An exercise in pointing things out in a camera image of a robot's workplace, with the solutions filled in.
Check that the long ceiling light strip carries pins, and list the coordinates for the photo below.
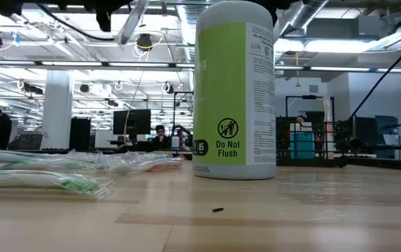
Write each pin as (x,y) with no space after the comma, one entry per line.
(340,69)
(70,63)

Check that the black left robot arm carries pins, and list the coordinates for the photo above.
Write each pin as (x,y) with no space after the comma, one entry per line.
(4,7)

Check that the black cabinet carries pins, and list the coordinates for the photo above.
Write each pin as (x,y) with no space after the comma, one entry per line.
(80,134)

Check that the dark grey seat back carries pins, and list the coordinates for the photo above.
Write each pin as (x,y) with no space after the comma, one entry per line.
(28,141)

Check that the white pillar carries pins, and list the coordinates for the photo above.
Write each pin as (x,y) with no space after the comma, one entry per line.
(56,112)

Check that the silver ventilation duct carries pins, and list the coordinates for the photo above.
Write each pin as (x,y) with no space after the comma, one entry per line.
(187,49)
(308,14)

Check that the blue panel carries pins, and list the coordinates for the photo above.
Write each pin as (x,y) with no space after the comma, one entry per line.
(386,127)

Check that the small white cap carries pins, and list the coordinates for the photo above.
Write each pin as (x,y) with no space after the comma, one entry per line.
(307,147)

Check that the green white wipes canister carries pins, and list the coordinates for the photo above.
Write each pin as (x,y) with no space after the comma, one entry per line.
(221,105)

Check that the white bottle blue label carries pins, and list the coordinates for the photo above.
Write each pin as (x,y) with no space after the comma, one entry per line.
(175,143)

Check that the black monitor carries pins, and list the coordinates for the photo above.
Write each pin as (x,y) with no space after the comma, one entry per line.
(364,131)
(132,122)

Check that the green toothbrush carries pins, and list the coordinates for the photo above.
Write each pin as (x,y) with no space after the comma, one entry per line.
(63,165)
(39,182)

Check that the person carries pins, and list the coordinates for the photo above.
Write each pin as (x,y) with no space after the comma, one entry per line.
(160,137)
(300,120)
(0,129)

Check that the small black screw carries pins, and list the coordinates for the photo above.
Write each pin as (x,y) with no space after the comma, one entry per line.
(217,210)

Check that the black aluminium frame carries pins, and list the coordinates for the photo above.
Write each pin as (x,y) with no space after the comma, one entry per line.
(385,164)

